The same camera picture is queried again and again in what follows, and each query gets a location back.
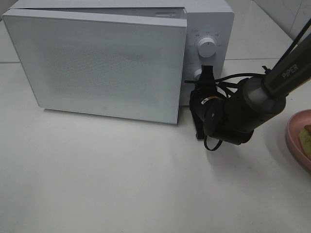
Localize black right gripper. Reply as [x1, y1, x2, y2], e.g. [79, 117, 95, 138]
[190, 66, 233, 141]

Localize white microwave door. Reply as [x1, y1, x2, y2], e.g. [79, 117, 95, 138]
[2, 9, 187, 124]

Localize pink plate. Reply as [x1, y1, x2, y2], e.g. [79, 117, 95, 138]
[285, 109, 311, 173]

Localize toy sandwich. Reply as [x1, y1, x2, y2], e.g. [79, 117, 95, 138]
[299, 125, 311, 146]

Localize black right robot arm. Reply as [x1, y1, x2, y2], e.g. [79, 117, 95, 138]
[185, 21, 311, 151]

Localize white lower microwave knob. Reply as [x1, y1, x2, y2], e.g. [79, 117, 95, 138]
[193, 69, 202, 81]

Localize white microwave knob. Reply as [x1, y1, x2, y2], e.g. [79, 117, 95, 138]
[193, 69, 202, 81]
[197, 35, 217, 58]

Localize white upper microwave knob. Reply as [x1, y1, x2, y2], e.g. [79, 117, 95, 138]
[197, 35, 217, 58]

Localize white microwave oven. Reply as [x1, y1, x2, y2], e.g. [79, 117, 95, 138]
[8, 0, 236, 107]

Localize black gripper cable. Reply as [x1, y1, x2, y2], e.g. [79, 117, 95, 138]
[184, 17, 311, 151]

